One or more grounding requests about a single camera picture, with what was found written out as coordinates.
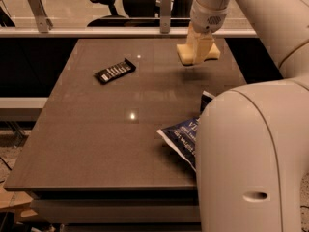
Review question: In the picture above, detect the blue salt vinegar chips bag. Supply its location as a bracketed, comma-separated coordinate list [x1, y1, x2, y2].
[156, 91, 215, 170]

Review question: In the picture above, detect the middle metal rail bracket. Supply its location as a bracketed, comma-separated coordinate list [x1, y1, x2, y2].
[160, 0, 171, 34]

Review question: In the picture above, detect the black candy bar wrapper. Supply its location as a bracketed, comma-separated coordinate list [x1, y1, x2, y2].
[94, 59, 136, 85]

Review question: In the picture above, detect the metal rail bracket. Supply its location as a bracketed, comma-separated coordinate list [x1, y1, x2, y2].
[27, 0, 53, 33]
[160, 0, 171, 34]

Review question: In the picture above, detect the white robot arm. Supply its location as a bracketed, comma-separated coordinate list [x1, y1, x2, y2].
[191, 0, 309, 232]

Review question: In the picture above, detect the left metal rail bracket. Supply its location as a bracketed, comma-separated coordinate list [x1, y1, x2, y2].
[27, 0, 53, 33]

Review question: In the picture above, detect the yellow sponge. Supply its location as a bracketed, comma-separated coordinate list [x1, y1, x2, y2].
[177, 43, 220, 66]

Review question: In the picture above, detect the black office chair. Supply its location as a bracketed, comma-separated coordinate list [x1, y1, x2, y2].
[88, 0, 193, 27]

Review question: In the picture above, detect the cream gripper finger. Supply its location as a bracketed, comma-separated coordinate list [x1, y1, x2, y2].
[193, 33, 214, 64]
[186, 23, 201, 57]

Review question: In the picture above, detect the glass barrier rail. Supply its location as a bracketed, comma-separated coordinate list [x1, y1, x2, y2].
[0, 16, 259, 39]

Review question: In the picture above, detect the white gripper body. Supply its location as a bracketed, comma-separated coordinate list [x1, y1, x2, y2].
[190, 0, 228, 34]

